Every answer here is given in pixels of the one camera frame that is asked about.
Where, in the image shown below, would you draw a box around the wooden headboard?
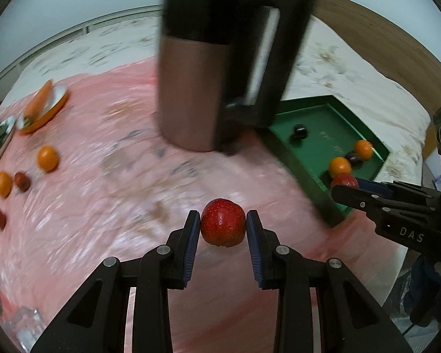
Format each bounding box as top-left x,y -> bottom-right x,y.
309,0 -> 441,126

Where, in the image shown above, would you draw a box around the pink plastic sheet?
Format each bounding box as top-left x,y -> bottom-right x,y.
0,57 -> 408,353

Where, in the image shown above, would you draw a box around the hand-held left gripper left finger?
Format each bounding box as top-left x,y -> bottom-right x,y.
31,210 -> 201,353

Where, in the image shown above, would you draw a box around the clear glass ashtray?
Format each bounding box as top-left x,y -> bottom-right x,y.
5,307 -> 46,353

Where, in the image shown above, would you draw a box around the orange-rimmed white plate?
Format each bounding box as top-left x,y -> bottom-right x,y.
16,84 -> 70,135

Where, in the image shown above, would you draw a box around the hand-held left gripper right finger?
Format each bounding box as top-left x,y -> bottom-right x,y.
246,209 -> 417,353

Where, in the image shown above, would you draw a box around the dark-rimmed plate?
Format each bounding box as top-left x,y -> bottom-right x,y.
0,116 -> 15,171

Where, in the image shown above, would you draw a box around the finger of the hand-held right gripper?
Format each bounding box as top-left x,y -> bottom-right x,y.
332,185 -> 402,216
356,178 -> 441,207

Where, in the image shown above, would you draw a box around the copper and black kettle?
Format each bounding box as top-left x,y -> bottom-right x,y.
158,0 -> 317,155

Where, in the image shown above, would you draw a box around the green tray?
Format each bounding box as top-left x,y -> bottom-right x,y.
259,95 -> 390,229

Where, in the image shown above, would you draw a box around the carrot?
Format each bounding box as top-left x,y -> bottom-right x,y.
24,80 -> 54,126

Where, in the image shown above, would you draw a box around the orange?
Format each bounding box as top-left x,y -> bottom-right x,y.
329,157 -> 353,178
354,140 -> 374,160
37,146 -> 59,172
0,171 -> 13,197

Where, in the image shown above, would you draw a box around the person's dark blue clothing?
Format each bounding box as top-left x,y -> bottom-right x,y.
408,255 -> 441,326

